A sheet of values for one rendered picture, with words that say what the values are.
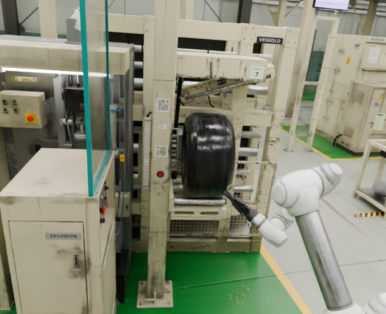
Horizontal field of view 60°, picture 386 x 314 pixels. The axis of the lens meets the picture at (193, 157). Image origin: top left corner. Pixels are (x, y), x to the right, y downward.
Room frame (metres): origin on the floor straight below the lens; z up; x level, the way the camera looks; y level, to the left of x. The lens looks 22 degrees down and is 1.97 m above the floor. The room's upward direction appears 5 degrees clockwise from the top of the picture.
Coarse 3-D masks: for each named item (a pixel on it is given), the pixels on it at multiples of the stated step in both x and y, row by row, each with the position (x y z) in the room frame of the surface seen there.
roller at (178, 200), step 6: (174, 198) 1.90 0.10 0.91; (180, 198) 1.89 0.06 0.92; (186, 198) 1.89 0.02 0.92; (192, 198) 1.90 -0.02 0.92; (198, 198) 1.90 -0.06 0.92; (204, 198) 1.91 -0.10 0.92; (210, 198) 1.92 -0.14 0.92; (216, 198) 1.92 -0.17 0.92; (222, 198) 1.93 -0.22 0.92; (198, 204) 1.89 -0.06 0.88; (204, 204) 1.90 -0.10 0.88; (210, 204) 1.90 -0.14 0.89; (216, 204) 1.90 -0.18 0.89; (222, 204) 1.91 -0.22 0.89
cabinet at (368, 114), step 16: (352, 80) 6.03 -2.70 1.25; (352, 96) 5.92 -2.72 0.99; (368, 96) 5.60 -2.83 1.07; (384, 96) 5.63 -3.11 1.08; (352, 112) 5.84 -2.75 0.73; (368, 112) 5.56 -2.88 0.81; (384, 112) 5.66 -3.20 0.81; (352, 128) 5.74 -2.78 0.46; (368, 128) 5.59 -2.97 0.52; (384, 128) 5.69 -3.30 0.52; (336, 144) 6.05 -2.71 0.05; (352, 144) 5.65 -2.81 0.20; (384, 144) 5.72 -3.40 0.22
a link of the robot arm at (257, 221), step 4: (256, 216) 1.66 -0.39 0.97; (260, 216) 1.66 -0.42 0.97; (264, 216) 1.68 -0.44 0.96; (252, 220) 1.66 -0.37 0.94; (256, 220) 1.64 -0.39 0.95; (260, 220) 1.64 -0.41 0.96; (264, 220) 1.64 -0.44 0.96; (252, 224) 1.66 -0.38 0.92; (256, 224) 1.63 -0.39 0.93; (260, 224) 1.63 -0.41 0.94; (256, 228) 1.64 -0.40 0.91
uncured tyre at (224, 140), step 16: (192, 128) 1.90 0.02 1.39; (208, 128) 1.89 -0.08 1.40; (224, 128) 1.91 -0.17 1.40; (192, 144) 1.83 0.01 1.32; (208, 144) 1.82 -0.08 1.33; (224, 144) 1.83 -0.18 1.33; (192, 160) 1.79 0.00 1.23; (208, 160) 1.78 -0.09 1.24; (224, 160) 1.79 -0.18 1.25; (192, 176) 1.78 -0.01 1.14; (208, 176) 1.77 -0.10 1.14; (224, 176) 1.78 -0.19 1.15; (192, 192) 1.82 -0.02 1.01; (208, 192) 1.82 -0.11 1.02
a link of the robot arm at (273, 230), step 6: (264, 222) 1.63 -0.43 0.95; (270, 222) 1.63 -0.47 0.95; (276, 222) 1.64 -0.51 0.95; (282, 222) 1.65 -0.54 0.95; (264, 228) 1.61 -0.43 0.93; (270, 228) 1.60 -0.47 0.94; (276, 228) 1.60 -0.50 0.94; (282, 228) 1.61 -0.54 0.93; (264, 234) 1.59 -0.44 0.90; (270, 234) 1.58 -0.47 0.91; (276, 234) 1.57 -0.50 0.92; (282, 234) 1.58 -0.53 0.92; (270, 240) 1.57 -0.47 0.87; (276, 240) 1.56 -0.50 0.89; (282, 240) 1.55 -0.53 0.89; (276, 246) 1.56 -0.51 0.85
